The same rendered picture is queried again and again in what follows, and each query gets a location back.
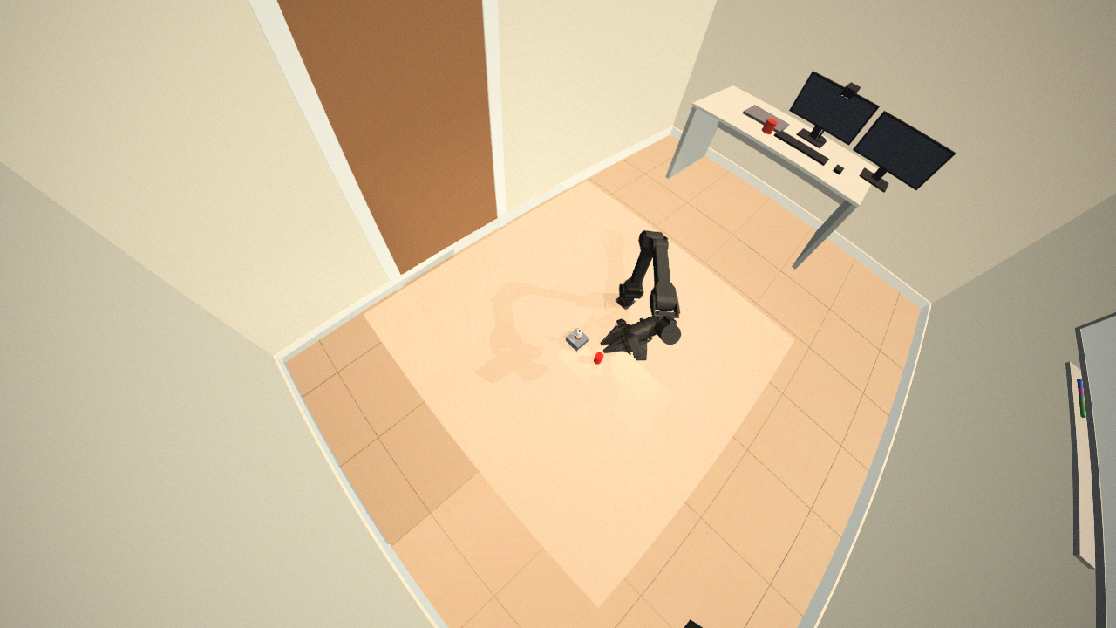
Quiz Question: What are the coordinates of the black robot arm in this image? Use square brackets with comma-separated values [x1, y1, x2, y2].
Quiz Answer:
[616, 230, 681, 345]

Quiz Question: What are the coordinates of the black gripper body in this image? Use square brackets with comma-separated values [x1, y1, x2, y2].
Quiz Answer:
[616, 318, 655, 358]

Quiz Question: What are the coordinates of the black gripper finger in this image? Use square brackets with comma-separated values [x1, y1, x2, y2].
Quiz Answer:
[600, 323, 620, 346]
[603, 334, 631, 354]

